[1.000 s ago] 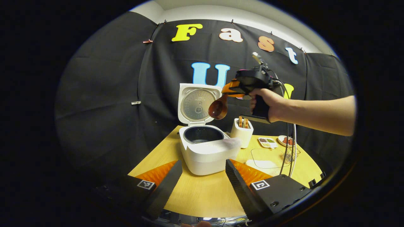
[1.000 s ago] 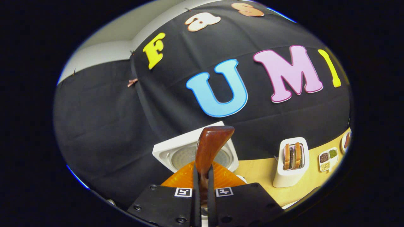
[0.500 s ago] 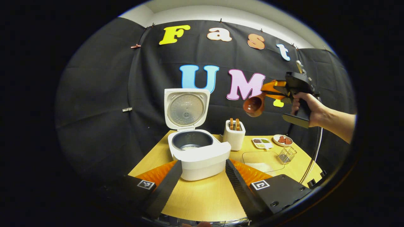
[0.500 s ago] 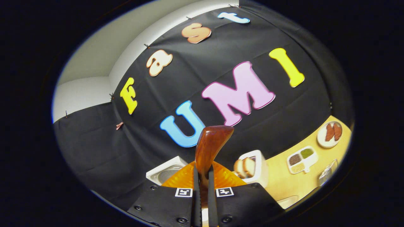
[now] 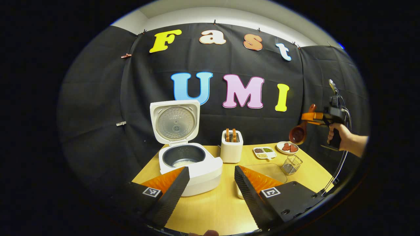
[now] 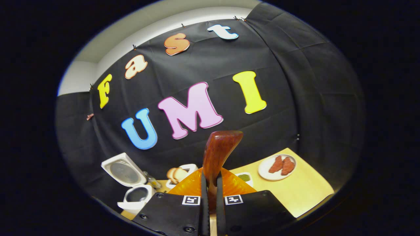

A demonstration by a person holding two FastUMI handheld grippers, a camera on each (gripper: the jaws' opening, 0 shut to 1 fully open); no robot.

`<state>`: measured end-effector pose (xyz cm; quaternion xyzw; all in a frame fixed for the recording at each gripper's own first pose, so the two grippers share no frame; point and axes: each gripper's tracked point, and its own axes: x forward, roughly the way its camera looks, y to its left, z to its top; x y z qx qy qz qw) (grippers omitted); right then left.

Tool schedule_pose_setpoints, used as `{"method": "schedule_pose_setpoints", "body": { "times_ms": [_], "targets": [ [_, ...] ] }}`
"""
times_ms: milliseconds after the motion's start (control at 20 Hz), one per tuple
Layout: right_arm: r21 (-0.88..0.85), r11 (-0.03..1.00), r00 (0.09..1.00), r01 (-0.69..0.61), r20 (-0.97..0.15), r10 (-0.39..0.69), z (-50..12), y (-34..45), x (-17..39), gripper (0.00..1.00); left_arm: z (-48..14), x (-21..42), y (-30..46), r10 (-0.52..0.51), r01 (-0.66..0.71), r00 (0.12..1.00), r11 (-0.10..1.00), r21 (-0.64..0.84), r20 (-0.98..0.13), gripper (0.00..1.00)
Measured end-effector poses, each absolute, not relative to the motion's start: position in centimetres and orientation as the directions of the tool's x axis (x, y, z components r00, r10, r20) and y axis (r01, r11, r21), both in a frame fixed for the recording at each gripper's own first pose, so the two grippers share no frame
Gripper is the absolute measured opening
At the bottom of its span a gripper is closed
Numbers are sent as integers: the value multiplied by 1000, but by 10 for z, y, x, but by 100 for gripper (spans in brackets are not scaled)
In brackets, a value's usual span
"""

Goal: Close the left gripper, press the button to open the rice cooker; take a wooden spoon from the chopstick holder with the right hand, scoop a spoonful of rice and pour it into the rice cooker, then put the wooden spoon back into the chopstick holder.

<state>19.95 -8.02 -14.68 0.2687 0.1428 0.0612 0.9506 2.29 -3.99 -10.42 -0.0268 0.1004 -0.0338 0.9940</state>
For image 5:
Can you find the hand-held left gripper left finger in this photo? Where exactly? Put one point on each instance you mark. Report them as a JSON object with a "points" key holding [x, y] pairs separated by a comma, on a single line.
{"points": [[170, 196]]}

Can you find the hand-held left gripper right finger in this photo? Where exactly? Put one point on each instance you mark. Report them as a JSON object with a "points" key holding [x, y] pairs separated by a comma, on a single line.
{"points": [[251, 196]]}

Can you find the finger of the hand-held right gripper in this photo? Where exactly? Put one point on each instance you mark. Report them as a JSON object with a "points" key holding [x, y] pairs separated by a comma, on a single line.
{"points": [[313, 116], [316, 123]]}

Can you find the brown wooden spoon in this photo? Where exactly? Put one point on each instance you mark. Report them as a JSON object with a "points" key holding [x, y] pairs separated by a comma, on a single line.
{"points": [[298, 134]]}

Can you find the white rice cooker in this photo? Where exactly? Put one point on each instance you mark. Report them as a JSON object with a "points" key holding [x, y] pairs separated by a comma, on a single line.
{"points": [[203, 173]]}

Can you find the red meat piece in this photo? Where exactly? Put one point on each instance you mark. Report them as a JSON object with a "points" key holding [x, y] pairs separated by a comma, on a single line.
{"points": [[286, 147], [293, 148]]}

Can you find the white divided dish of grains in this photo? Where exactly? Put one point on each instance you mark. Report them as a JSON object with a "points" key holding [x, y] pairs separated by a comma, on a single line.
{"points": [[264, 153]]}

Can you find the white round plate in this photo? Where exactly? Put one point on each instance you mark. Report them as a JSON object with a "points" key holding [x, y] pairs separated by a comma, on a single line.
{"points": [[279, 149]]}

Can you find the white toaster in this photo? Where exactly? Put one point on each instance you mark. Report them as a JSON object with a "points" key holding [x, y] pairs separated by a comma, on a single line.
{"points": [[231, 152]]}

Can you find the toast slice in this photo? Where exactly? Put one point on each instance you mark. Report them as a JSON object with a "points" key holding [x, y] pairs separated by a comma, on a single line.
{"points": [[227, 135], [234, 135]]}

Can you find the silver clothes clip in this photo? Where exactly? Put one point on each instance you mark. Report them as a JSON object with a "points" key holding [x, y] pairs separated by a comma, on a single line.
{"points": [[120, 123]]}

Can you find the black backdrop cloth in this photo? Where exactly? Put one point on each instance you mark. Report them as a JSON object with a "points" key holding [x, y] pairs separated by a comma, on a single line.
{"points": [[98, 98]]}

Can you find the copper clothes clip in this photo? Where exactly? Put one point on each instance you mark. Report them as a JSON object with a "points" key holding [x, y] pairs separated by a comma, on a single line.
{"points": [[126, 55]]}

